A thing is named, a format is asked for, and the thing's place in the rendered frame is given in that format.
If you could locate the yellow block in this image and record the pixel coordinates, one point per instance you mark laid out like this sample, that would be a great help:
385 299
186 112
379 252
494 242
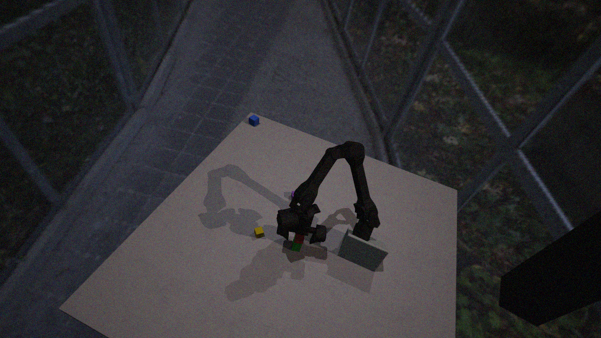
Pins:
258 232

